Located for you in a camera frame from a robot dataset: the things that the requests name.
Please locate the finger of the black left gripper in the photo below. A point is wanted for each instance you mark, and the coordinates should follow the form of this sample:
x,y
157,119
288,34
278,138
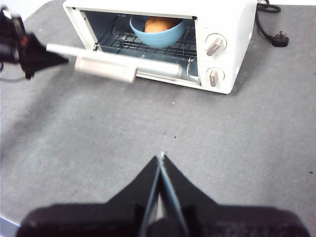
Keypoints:
x,y
34,49
37,65

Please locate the orange-brown potato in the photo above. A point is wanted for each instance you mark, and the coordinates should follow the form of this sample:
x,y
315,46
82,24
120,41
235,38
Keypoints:
x,y
158,24

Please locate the white toaster oven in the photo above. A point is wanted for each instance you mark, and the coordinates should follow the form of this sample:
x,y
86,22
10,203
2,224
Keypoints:
x,y
227,19

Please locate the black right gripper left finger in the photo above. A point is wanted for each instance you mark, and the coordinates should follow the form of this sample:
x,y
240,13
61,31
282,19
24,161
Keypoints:
x,y
98,222

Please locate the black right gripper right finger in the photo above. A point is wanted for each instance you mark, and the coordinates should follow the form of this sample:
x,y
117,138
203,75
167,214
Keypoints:
x,y
234,222

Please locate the beige oven knob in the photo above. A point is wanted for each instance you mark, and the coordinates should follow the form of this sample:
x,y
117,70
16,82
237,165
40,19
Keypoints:
x,y
216,44
214,77

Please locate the blue ceramic bowl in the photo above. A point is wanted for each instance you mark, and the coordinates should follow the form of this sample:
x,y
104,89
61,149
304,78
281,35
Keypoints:
x,y
160,39

